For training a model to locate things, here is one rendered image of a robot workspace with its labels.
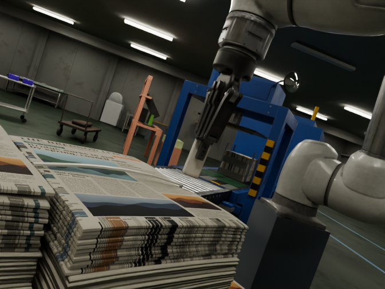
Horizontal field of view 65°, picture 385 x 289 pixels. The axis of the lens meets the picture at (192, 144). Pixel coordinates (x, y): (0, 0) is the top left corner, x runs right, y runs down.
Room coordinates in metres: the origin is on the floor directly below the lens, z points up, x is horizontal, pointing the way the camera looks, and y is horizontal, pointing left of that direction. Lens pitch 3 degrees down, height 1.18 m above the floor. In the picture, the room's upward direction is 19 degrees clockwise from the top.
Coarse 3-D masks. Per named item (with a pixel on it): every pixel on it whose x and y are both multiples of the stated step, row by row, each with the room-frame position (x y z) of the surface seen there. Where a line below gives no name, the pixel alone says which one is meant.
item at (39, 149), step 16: (16, 144) 0.49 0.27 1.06; (32, 144) 0.52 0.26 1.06; (48, 144) 0.57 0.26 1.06; (64, 144) 0.61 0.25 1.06; (48, 160) 0.46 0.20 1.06; (64, 160) 0.50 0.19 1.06; (80, 160) 0.53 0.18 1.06; (96, 160) 0.57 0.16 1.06; (112, 160) 0.61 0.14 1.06; (128, 160) 0.67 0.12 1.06; (144, 176) 0.59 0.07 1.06; (160, 176) 0.63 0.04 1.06
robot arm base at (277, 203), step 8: (264, 200) 1.11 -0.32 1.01; (272, 200) 1.07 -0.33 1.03; (280, 200) 1.03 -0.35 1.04; (288, 200) 1.01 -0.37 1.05; (272, 208) 1.03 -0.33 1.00; (280, 208) 1.00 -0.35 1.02; (288, 208) 1.00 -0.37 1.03; (296, 208) 0.99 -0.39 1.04; (304, 208) 0.99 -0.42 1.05; (312, 208) 1.00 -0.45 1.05; (288, 216) 0.97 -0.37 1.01; (296, 216) 0.98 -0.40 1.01; (304, 216) 0.99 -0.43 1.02; (312, 216) 1.01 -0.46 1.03; (312, 224) 0.99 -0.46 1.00; (320, 224) 0.99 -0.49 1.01
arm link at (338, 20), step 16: (304, 0) 0.46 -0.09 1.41; (320, 0) 0.44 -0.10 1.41; (336, 0) 0.43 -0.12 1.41; (352, 0) 0.42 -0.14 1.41; (368, 0) 0.41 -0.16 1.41; (384, 0) 0.40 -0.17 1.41; (304, 16) 0.48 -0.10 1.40; (320, 16) 0.46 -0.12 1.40; (336, 16) 0.44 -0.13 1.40; (352, 16) 0.43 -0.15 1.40; (368, 16) 0.42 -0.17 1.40; (384, 16) 0.41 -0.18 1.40; (336, 32) 0.47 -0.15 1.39; (352, 32) 0.45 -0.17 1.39; (368, 32) 0.44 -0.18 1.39; (384, 32) 0.43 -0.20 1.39
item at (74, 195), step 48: (96, 192) 0.39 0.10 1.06; (144, 192) 0.46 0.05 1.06; (192, 192) 0.58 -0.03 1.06; (48, 240) 0.32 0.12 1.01; (96, 240) 0.30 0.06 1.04; (144, 240) 0.34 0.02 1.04; (192, 240) 0.39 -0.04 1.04; (240, 240) 0.47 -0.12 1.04; (48, 288) 0.31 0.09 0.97; (96, 288) 0.30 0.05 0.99; (144, 288) 0.35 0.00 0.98; (192, 288) 0.41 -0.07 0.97
